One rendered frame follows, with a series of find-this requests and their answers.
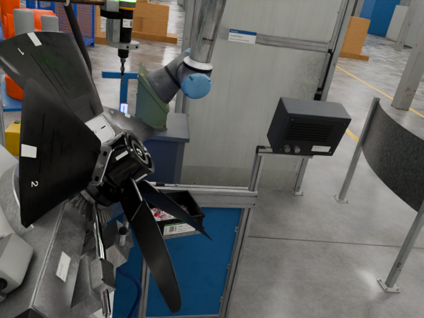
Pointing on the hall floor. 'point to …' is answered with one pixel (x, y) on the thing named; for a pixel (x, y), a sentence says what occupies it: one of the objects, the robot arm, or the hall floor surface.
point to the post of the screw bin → (143, 288)
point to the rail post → (236, 261)
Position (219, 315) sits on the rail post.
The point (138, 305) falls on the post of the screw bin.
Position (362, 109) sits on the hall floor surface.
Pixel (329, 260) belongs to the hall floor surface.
